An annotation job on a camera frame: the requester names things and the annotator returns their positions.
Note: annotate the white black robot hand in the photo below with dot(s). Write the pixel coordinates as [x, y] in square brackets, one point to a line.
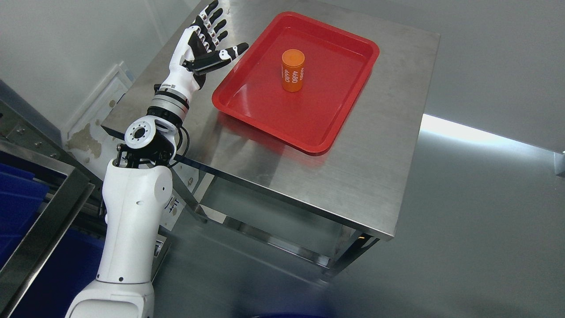
[197, 53]

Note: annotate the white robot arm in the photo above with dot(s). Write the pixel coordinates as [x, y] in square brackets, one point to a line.
[136, 189]

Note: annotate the metal shelf rack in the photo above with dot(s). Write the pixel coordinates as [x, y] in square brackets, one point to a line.
[122, 287]

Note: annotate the stainless steel desk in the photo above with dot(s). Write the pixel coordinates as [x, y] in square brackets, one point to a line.
[359, 183]

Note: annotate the red plastic tray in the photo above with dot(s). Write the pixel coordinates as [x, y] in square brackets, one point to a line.
[337, 66]

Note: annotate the lower blue bin far right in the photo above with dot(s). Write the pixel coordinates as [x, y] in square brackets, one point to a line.
[73, 189]

